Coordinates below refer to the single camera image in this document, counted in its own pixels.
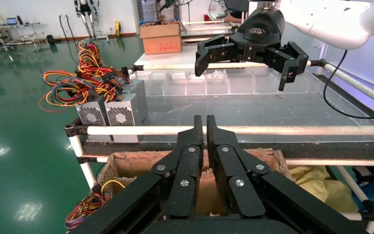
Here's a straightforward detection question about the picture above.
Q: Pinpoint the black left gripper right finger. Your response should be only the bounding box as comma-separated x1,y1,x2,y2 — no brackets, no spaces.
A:
207,115,362,234

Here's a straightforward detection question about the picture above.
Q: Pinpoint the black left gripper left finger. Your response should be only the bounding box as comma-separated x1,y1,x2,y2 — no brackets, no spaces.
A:
71,115,205,234

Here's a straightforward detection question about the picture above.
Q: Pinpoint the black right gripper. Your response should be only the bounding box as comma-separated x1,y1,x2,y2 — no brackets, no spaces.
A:
195,7,309,92

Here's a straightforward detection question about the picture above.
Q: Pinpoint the person in black shirt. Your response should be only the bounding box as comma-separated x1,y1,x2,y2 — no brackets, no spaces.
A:
223,9,249,24

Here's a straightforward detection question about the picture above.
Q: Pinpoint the clear acrylic divided tray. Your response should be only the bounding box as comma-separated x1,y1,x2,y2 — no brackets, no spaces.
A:
132,68,374,143

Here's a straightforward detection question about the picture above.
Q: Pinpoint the worn brown divided cardboard box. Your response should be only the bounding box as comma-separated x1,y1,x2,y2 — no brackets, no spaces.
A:
92,148,295,217

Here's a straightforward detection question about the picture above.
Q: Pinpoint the yellow plastic bag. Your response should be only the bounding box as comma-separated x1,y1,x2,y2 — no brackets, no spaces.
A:
288,165,359,214

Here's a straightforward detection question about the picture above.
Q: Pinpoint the orange closed cardboard box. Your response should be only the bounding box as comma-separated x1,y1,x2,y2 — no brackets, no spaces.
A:
139,21,184,56

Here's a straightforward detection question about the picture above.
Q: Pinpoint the white black humanoid robot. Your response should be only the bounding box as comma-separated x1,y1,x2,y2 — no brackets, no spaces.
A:
74,0,100,40

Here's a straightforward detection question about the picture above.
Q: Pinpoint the grey power supply with cables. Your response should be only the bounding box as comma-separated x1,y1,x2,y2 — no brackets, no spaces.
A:
50,64,144,143
77,41,149,122
38,69,110,143
65,179,126,231

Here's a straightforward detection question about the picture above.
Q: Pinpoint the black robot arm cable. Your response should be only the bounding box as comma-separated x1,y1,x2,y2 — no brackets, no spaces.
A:
322,50,374,120

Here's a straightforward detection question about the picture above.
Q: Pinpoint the metal frame desk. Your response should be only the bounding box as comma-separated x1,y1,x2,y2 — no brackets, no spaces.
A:
0,21,44,52

